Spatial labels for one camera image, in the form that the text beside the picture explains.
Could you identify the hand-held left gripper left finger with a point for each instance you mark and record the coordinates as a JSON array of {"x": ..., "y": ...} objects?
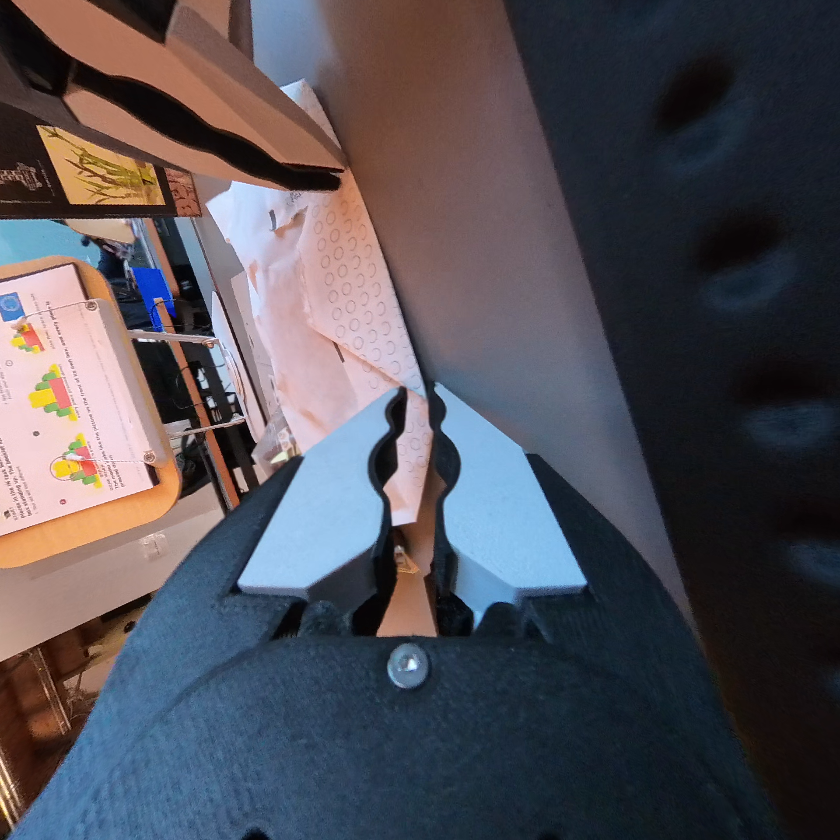
[{"x": 308, "y": 525}]

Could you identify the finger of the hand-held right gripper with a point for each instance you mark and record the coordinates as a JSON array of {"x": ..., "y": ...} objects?
[
  {"x": 131, "y": 124},
  {"x": 164, "y": 72}
]

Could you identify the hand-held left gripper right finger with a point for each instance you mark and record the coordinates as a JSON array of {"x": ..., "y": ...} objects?
[{"x": 512, "y": 525}]

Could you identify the clear zip bag green seal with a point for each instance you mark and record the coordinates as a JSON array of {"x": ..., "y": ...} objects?
[{"x": 279, "y": 453}]

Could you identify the large white paper bag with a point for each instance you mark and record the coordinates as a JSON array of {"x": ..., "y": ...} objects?
[{"x": 289, "y": 328}]

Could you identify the black toy set box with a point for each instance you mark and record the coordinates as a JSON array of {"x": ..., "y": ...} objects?
[{"x": 26, "y": 184}]

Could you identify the white paper packet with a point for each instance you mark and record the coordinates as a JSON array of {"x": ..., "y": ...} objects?
[{"x": 308, "y": 111}]

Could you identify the white document stand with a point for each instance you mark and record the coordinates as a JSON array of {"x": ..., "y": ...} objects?
[{"x": 98, "y": 531}]

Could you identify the black perforated chair armrest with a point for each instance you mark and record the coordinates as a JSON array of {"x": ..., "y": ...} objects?
[{"x": 722, "y": 394}]

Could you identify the printed instruction sheet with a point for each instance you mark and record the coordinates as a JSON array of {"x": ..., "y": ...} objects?
[{"x": 65, "y": 394}]

